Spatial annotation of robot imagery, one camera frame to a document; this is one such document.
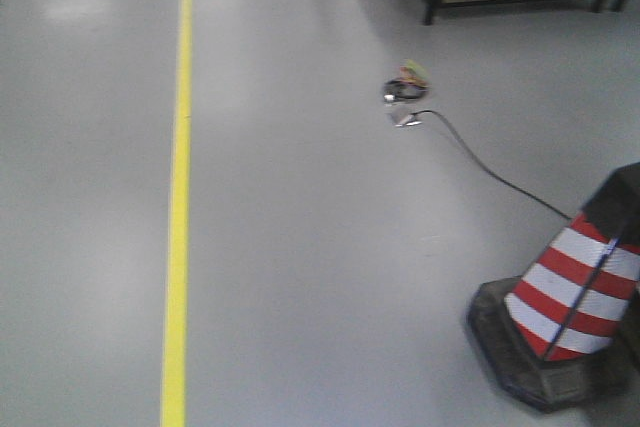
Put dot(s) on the left red white traffic cone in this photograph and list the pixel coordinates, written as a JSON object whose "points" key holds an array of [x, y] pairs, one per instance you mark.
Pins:
{"points": [[550, 334]]}

